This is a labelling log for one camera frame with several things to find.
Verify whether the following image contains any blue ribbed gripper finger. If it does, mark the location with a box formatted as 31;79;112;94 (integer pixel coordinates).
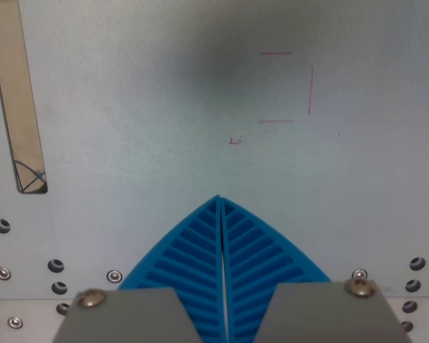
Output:
51;194;229;343
219;195;413;343

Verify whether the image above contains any thin blue cable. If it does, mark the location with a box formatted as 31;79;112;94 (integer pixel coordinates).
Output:
14;160;46;192

